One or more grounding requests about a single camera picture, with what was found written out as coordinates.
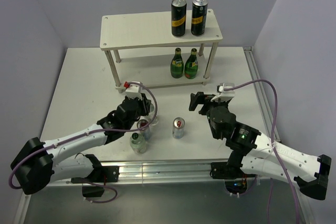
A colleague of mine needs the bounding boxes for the black can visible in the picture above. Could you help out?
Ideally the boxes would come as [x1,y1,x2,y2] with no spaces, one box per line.
[191,0,208,36]
[171,0,187,37]

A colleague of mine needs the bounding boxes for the silver can red top right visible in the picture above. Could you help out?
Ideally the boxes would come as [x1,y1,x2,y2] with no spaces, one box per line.
[172,117,185,138]

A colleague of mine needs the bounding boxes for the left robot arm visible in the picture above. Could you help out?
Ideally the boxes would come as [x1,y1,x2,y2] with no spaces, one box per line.
[9,93,151,195]

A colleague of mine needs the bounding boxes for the silver can red top left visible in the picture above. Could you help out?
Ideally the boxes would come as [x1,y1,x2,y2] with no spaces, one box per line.
[137,119,151,141]

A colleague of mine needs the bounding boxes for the clear bottle green cap front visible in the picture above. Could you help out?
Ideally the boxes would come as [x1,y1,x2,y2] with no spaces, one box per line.
[130,132,146,154]

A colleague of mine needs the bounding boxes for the white two-tier shelf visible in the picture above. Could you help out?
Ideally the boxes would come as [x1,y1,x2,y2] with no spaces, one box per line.
[100,9,223,93]

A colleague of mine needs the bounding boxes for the clear bottle green cap back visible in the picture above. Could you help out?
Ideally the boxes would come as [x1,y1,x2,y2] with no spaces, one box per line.
[145,104,159,126]

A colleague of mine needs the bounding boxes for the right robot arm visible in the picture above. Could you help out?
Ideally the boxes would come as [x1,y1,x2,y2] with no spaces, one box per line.
[189,92,331,200]

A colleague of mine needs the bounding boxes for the green glass bottle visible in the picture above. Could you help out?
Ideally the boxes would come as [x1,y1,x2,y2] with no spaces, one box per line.
[170,48,184,79]
[184,48,198,79]

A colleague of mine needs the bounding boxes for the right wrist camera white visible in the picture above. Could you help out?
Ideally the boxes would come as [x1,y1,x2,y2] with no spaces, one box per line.
[211,83,235,102]

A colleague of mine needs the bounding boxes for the green glass bottle front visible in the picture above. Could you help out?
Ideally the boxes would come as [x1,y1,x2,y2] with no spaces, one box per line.
[170,48,184,79]

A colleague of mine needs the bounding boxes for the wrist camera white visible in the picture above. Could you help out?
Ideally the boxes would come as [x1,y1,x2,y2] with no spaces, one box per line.
[124,81,142,100]
[211,83,235,102]

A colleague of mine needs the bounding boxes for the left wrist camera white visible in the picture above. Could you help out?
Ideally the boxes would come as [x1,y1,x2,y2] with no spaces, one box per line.
[124,81,142,100]

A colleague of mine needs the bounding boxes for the black can left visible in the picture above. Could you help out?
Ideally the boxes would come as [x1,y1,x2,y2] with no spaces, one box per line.
[171,0,187,37]

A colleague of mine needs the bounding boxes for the silver can red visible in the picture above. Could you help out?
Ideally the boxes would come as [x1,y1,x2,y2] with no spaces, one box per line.
[172,117,185,138]
[137,119,151,141]

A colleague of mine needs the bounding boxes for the green glass bottle back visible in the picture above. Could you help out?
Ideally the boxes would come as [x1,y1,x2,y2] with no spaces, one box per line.
[184,48,198,79]

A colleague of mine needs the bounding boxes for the aluminium front rail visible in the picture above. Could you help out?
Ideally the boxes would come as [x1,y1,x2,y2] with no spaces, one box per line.
[47,158,300,187]

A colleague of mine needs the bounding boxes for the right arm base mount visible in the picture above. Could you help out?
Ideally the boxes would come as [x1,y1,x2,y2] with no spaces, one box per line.
[209,151,258,198]

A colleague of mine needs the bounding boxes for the black can right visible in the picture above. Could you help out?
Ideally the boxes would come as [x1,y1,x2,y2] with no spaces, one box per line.
[191,0,208,36]

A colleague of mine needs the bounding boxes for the aluminium side rail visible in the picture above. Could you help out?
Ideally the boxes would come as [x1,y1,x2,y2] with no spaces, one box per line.
[243,47,316,223]

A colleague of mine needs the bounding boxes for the clear bottle green cap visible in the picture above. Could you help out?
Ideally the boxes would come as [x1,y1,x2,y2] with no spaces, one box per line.
[145,104,159,126]
[130,132,146,154]

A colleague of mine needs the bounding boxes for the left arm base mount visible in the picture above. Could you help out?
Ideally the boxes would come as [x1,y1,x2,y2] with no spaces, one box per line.
[71,153,119,204]

